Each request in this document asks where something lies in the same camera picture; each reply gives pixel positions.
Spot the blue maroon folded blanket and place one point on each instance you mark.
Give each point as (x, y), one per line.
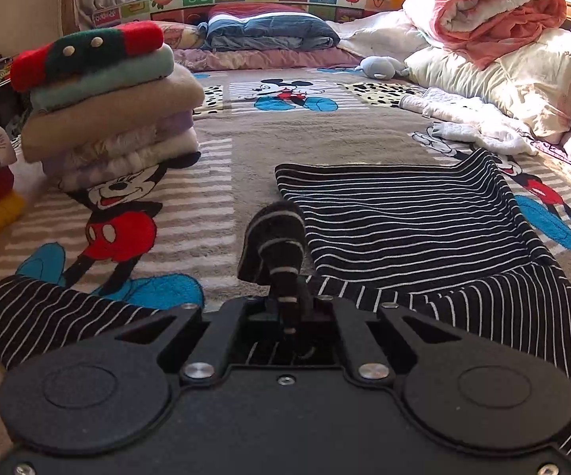
(275, 29)

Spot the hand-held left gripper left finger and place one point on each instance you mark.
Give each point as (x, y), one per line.
(236, 316)

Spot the tall stack of folded clothes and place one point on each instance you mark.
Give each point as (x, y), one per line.
(107, 109)

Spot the orange cartoon pillow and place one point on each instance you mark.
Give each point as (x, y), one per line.
(181, 34)

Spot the black white striped garment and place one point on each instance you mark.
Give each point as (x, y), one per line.
(389, 217)

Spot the grey plush toy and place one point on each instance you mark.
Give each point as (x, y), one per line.
(382, 67)

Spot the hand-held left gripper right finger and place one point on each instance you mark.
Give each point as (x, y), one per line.
(337, 321)

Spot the white quilted baby garment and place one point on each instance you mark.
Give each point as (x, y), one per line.
(463, 118)

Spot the rolled pink orange quilt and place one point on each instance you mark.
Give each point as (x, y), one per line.
(503, 15)

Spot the cream floral quilt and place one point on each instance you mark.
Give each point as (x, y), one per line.
(528, 89)

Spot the cartoon printed brown blanket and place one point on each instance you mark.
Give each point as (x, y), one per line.
(236, 158)

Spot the white duvet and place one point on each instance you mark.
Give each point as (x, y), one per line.
(379, 34)

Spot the pink floral folded quilt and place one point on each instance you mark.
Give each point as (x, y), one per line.
(265, 59)

